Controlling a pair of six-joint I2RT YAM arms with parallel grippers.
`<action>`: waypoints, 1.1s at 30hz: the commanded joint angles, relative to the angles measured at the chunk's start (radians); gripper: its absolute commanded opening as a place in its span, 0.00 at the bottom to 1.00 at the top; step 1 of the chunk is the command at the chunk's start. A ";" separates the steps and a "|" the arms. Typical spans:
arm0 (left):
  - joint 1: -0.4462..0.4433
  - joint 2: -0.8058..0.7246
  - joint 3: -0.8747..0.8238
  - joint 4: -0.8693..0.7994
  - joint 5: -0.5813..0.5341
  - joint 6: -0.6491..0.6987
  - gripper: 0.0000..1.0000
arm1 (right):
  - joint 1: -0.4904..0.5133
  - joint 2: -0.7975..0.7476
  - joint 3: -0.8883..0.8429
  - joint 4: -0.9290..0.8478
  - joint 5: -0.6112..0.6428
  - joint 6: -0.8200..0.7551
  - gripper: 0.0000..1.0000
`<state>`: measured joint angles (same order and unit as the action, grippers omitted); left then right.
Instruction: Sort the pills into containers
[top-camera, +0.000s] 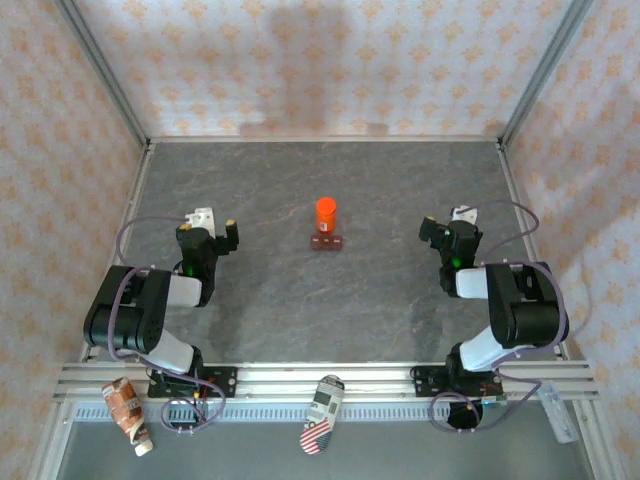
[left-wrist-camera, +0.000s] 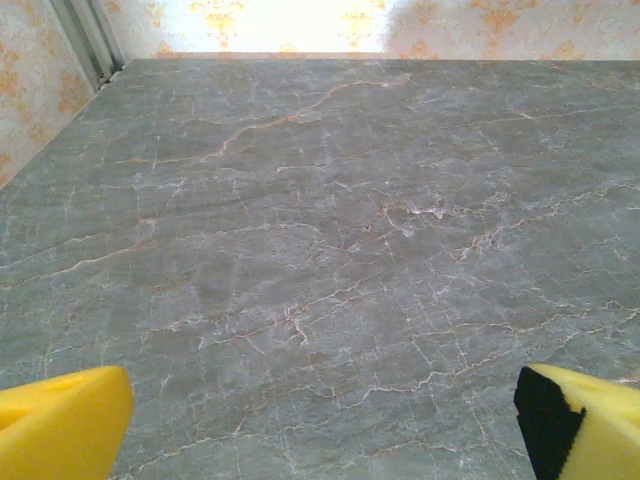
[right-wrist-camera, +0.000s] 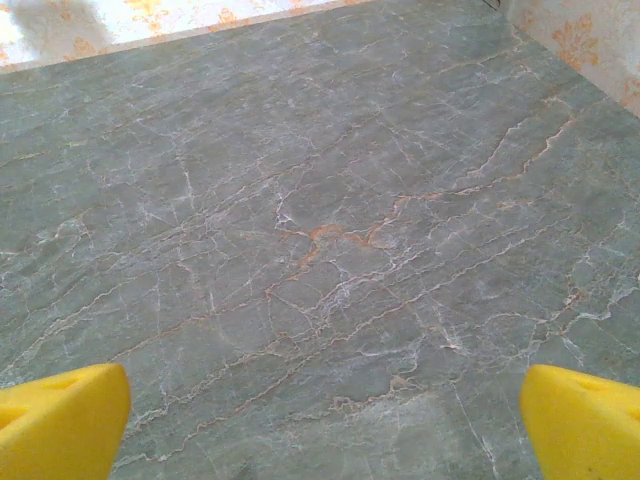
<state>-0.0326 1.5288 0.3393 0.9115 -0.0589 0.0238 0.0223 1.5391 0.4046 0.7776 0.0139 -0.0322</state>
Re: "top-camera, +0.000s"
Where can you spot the clear plastic package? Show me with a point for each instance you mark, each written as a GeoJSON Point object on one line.
{"type": "Point", "coordinates": [557, 410]}

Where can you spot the green circuit board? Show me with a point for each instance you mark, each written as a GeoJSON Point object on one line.
{"type": "Point", "coordinates": [495, 399]}

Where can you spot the wide aluminium frame rail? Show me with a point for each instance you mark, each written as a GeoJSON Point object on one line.
{"type": "Point", "coordinates": [280, 382]}

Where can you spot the thin aluminium frame rail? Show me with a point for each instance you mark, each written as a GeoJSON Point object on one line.
{"type": "Point", "coordinates": [325, 139]}

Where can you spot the flag print can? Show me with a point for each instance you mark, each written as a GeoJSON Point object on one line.
{"type": "Point", "coordinates": [320, 415]}

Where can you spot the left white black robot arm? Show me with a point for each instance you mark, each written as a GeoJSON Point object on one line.
{"type": "Point", "coordinates": [130, 310]}

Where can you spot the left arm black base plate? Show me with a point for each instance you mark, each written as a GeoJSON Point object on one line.
{"type": "Point", "coordinates": [225, 380]}

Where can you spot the orange pill bottle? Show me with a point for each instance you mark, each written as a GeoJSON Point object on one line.
{"type": "Point", "coordinates": [326, 223]}

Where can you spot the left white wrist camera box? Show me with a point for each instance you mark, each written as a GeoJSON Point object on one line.
{"type": "Point", "coordinates": [202, 220]}

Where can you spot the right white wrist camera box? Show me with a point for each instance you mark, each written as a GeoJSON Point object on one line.
{"type": "Point", "coordinates": [465, 215]}

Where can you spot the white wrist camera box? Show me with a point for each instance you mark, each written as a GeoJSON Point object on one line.
{"type": "Point", "coordinates": [465, 215]}
{"type": "Point", "coordinates": [202, 220]}

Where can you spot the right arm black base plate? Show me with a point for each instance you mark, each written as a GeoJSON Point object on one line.
{"type": "Point", "coordinates": [425, 380]}

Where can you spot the aluminium frame post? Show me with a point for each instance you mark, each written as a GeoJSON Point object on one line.
{"type": "Point", "coordinates": [100, 65]}
{"type": "Point", "coordinates": [545, 65]}

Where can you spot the grey metal panel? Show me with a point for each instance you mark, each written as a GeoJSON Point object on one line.
{"type": "Point", "coordinates": [240, 450]}

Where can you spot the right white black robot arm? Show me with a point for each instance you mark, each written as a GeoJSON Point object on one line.
{"type": "Point", "coordinates": [525, 310]}

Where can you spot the brown squeeze pouch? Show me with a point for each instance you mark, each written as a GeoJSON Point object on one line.
{"type": "Point", "coordinates": [122, 400]}

